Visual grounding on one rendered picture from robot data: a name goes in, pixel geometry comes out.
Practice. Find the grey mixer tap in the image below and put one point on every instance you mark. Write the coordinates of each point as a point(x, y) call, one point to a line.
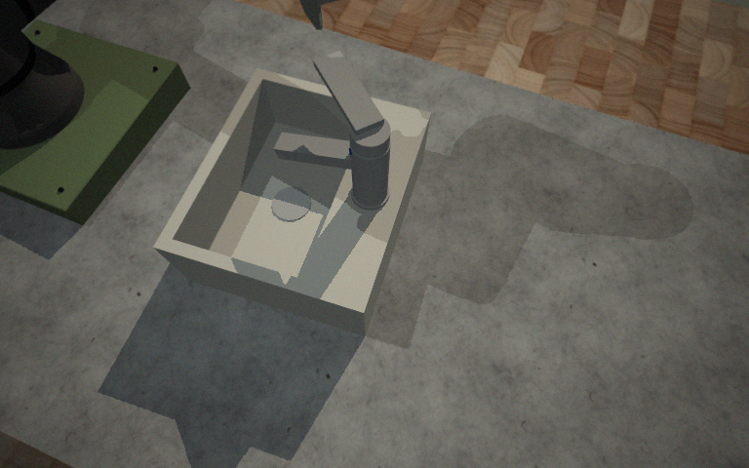
point(367, 154)

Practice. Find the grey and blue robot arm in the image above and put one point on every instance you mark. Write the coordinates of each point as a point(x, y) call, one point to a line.
point(37, 98)

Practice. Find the beige rectangular sink basin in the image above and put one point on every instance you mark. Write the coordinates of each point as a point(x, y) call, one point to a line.
point(292, 217)

